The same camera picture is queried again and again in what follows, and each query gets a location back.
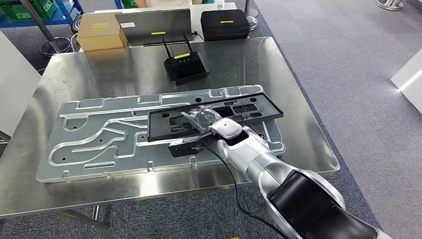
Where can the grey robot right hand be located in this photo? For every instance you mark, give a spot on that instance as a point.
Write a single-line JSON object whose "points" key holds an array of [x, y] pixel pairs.
{"points": [[202, 118]]}

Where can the black plastic licence plate frame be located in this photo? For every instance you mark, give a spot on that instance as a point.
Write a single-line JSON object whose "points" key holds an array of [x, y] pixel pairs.
{"points": [[263, 112]]}

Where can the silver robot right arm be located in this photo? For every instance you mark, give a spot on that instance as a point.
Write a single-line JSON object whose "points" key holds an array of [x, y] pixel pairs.
{"points": [[257, 158]]}

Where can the stainless steel workbench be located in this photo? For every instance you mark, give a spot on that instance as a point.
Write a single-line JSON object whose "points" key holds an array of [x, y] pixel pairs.
{"points": [[115, 72]]}

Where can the black radio unit with antennas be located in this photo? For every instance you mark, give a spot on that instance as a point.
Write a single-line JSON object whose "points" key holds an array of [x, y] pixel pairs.
{"points": [[186, 69]]}

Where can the black zip case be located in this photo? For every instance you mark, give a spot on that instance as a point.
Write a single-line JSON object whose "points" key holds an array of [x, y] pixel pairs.
{"points": [[225, 28]]}

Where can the grey laptop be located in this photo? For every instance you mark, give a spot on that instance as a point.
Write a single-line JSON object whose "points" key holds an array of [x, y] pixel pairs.
{"points": [[151, 24]]}

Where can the metal stanchion with round base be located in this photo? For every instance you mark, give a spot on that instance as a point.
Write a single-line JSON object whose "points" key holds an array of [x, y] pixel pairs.
{"points": [[252, 21], [389, 4], [43, 31]]}

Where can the machined aluminium fixture plate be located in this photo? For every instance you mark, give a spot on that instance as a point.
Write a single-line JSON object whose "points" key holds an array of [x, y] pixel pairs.
{"points": [[99, 155]]}

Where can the clear water bottle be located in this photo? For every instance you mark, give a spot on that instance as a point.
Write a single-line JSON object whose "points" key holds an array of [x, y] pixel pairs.
{"points": [[219, 4]]}

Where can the blue metal cart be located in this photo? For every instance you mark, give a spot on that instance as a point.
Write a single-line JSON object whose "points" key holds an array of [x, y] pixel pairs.
{"points": [[66, 16]]}

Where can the white panel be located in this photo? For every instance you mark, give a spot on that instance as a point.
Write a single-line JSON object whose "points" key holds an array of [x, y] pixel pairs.
{"points": [[410, 82], [16, 85]]}

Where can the green plastic crate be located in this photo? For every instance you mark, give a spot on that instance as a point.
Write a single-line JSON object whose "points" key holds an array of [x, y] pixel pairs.
{"points": [[19, 10]]}

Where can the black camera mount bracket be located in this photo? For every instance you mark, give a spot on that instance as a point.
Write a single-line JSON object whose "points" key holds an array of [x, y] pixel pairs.
{"points": [[188, 150]]}

